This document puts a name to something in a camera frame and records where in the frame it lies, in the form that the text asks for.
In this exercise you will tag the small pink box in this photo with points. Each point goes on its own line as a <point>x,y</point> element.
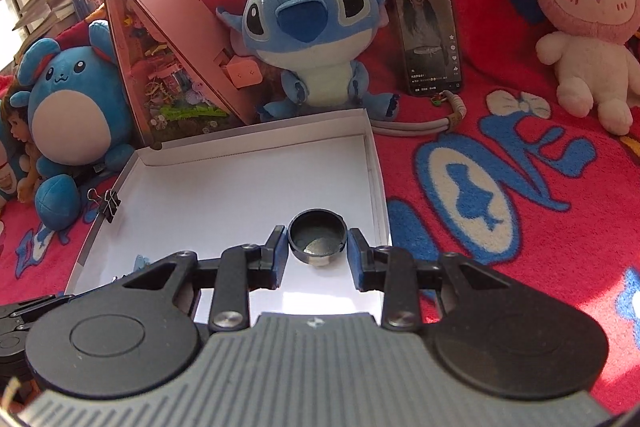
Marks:
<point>242,75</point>

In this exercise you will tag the pink bunny plush toy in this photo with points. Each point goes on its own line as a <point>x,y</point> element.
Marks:
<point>585,57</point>

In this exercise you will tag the black round cap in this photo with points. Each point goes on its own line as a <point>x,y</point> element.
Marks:
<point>316,242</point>

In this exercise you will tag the black binder clip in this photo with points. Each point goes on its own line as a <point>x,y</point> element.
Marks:
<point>110,206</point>

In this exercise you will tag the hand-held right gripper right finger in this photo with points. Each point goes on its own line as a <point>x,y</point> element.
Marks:
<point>356,262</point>

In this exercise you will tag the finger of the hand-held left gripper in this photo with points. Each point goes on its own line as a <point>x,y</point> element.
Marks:
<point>35,307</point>

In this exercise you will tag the white cardboard box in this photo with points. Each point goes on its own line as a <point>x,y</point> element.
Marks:
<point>240,187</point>

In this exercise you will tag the black smartphone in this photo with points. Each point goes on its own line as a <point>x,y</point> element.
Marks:
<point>425,32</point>

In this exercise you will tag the triangular miniature house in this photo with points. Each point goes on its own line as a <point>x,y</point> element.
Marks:
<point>165,72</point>

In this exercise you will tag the brown-haired doll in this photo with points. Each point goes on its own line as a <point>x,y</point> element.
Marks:
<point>15,122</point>

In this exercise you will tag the blue round plush toy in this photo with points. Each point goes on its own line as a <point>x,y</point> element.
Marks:
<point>65,122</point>

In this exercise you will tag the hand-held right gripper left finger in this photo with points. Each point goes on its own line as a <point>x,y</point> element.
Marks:
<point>280,257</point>

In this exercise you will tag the blue alien plush toy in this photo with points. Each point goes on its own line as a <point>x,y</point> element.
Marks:
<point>310,77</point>

